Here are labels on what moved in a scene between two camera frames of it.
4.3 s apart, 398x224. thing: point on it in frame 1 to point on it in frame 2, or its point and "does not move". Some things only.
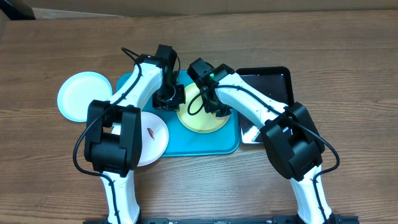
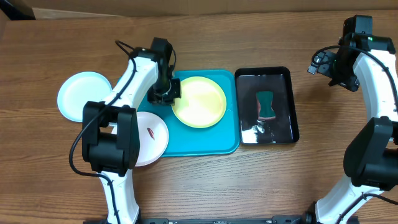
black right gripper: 217,109 to 344,83
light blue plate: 79,89 does not move
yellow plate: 193,114 does not move
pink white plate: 155,139 does not move
